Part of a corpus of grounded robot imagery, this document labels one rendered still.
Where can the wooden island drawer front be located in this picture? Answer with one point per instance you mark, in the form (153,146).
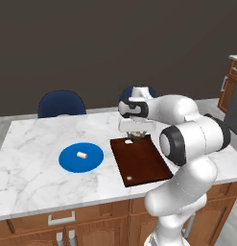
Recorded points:
(97,213)
(224,189)

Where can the wooden island cupboard door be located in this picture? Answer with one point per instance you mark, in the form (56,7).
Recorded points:
(140,226)
(211,221)
(100,232)
(27,241)

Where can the wooden cupboard run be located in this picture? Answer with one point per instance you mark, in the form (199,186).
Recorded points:
(230,80)

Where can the dark blue chair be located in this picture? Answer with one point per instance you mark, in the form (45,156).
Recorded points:
(60,104)
(126,94)

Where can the round blue plate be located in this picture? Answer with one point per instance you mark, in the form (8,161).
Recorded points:
(70,160)

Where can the dark grey appliance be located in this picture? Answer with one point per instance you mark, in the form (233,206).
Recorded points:
(234,109)

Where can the white cylindrical dessert piece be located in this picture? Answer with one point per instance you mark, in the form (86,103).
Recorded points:
(82,155)

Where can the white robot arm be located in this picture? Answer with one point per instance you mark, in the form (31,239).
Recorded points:
(190,141)

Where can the brown rectangular tray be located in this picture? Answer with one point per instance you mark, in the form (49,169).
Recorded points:
(140,161)

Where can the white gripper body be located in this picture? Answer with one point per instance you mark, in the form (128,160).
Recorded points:
(136,125)

